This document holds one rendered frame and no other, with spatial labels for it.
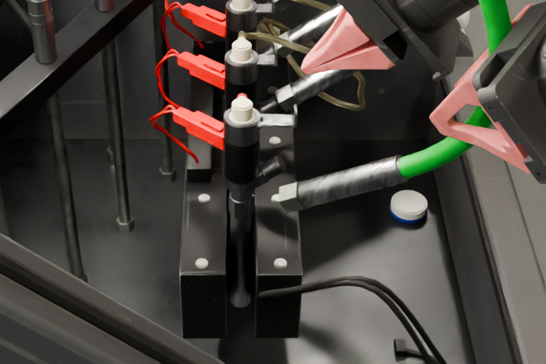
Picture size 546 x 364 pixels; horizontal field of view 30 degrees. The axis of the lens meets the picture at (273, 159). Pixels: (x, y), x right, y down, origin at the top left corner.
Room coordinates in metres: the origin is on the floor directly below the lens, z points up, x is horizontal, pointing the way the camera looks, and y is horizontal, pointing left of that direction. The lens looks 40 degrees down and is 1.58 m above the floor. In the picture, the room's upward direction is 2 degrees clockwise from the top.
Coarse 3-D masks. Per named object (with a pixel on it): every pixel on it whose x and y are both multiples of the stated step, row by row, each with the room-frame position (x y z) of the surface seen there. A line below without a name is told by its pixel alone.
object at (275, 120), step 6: (264, 114) 0.62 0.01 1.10; (270, 114) 0.62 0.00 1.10; (276, 114) 0.62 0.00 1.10; (264, 120) 0.62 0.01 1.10; (270, 120) 0.62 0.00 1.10; (276, 120) 0.62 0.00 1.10; (282, 120) 0.62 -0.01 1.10; (288, 120) 0.62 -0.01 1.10; (258, 126) 0.61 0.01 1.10; (264, 126) 0.61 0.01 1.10; (270, 126) 0.61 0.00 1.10; (276, 126) 0.61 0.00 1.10; (282, 126) 0.61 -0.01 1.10; (288, 126) 0.61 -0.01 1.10; (294, 126) 0.61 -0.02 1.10
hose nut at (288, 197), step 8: (288, 184) 0.52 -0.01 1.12; (296, 184) 0.52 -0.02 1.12; (280, 192) 0.52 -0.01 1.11; (288, 192) 0.52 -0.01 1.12; (296, 192) 0.51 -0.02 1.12; (280, 200) 0.51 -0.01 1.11; (288, 200) 0.51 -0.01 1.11; (296, 200) 0.51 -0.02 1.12; (288, 208) 0.51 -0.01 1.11; (296, 208) 0.51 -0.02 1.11; (304, 208) 0.51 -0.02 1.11
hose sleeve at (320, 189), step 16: (384, 160) 0.50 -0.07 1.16; (320, 176) 0.52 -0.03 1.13; (336, 176) 0.51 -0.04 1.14; (352, 176) 0.50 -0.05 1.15; (368, 176) 0.49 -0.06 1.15; (384, 176) 0.49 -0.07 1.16; (400, 176) 0.49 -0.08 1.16; (304, 192) 0.51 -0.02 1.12; (320, 192) 0.51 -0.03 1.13; (336, 192) 0.50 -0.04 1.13; (352, 192) 0.50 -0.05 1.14
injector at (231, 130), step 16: (256, 112) 0.62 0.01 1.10; (224, 128) 0.61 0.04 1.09; (240, 128) 0.60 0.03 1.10; (256, 128) 0.61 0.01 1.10; (224, 144) 0.61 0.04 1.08; (240, 144) 0.60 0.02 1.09; (256, 144) 0.61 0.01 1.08; (224, 160) 0.61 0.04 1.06; (240, 160) 0.60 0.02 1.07; (256, 160) 0.61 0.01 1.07; (272, 160) 0.62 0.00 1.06; (240, 176) 0.60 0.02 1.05; (256, 176) 0.61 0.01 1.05; (272, 176) 0.61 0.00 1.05; (240, 192) 0.60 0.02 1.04; (240, 208) 0.61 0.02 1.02; (240, 224) 0.61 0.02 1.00; (240, 240) 0.61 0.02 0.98; (240, 256) 0.61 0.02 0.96; (240, 272) 0.61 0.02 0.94; (240, 288) 0.61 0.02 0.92; (240, 304) 0.61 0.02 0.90
